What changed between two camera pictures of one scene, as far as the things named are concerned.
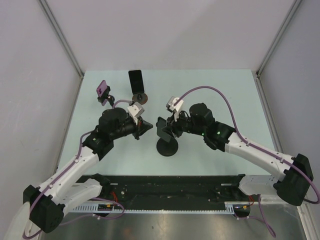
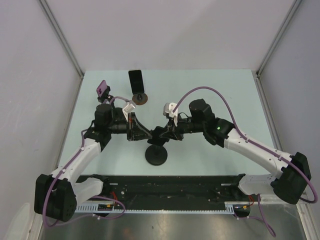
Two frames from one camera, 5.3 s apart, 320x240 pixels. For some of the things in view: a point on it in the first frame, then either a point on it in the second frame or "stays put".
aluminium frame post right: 294,7 stays put
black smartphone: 161,123 -> 156,139
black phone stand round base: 166,148 -> 156,155
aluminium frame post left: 55,24 stays put
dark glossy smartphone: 136,81 stays put
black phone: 102,88 stays put
